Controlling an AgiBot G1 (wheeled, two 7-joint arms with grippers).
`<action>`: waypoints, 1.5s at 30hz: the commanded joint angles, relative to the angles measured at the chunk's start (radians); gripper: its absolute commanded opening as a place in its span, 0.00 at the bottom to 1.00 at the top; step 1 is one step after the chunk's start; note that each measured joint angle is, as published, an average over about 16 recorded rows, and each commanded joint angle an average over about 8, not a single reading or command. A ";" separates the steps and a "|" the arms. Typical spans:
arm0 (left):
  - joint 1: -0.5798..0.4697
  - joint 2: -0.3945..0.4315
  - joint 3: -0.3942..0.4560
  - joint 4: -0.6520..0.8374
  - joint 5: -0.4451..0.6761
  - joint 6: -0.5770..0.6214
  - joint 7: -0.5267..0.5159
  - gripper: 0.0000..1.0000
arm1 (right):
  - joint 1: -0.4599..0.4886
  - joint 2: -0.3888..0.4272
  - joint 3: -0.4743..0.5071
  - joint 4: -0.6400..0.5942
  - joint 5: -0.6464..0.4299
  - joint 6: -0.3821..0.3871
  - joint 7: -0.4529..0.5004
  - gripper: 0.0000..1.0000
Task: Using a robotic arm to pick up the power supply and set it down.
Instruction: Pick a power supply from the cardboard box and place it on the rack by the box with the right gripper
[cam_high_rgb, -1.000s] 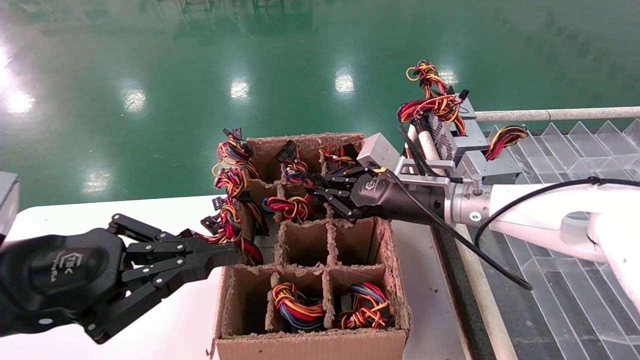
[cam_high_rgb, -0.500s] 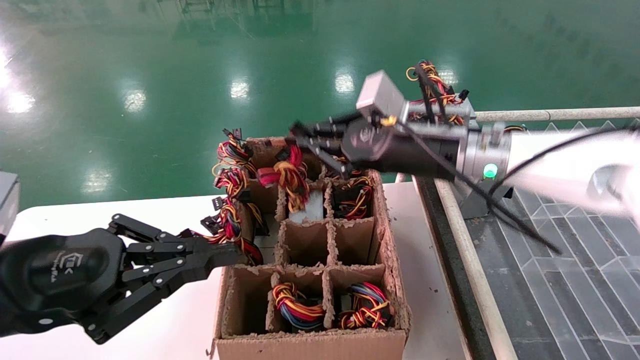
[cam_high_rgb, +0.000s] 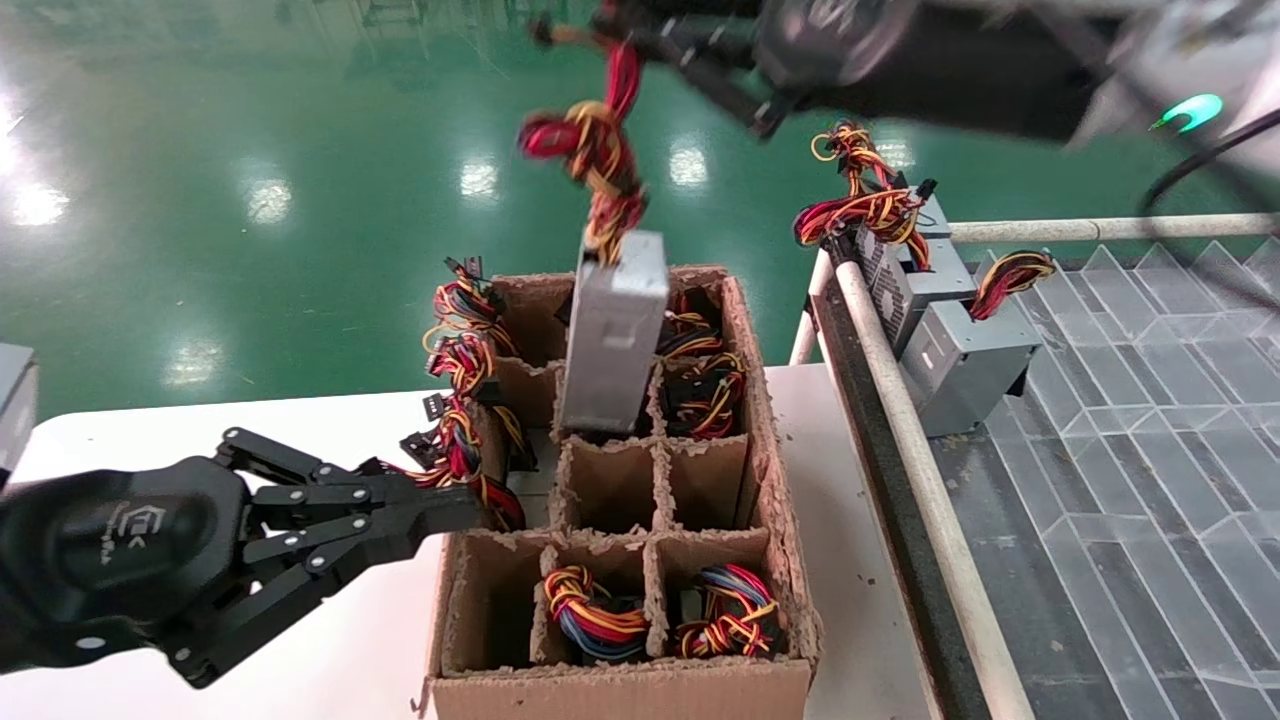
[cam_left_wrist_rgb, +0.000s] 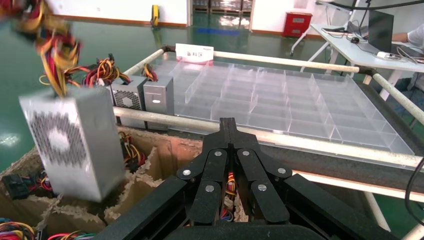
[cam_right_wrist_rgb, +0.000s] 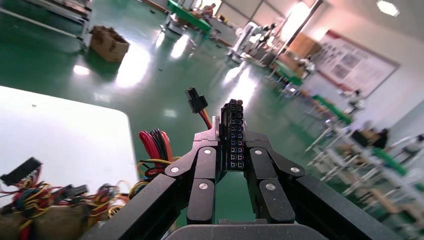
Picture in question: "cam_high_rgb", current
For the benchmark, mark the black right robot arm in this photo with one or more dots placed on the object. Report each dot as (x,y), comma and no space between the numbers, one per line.
(1000,80)

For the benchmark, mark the brown divided cardboard box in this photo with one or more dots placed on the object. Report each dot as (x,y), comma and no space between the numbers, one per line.
(610,490)

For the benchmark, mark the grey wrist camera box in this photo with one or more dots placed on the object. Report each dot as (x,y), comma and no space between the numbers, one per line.
(15,410)
(1170,60)

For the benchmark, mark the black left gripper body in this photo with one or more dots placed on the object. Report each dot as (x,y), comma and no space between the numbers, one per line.
(110,550)

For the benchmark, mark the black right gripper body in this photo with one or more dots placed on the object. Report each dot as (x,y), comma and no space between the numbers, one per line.
(830,45)

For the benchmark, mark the white rack cross tube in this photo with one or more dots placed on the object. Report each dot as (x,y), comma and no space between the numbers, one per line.
(1100,230)

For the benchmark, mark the black rack side rail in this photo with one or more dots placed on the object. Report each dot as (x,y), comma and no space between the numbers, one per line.
(900,520)

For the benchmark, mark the short white rack tube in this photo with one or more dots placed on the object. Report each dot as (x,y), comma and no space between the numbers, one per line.
(808,340)

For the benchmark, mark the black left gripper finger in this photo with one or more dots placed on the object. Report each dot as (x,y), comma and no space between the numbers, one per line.
(400,500)
(300,585)

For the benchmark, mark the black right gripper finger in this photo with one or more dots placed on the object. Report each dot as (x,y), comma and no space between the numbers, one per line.
(730,80)
(680,12)

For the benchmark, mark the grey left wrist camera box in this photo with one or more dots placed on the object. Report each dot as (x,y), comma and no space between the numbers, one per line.
(15,410)

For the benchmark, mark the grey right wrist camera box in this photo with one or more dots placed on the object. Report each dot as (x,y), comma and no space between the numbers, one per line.
(1170,60)

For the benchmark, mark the long white rack tube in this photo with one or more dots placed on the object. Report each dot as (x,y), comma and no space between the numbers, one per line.
(930,500)

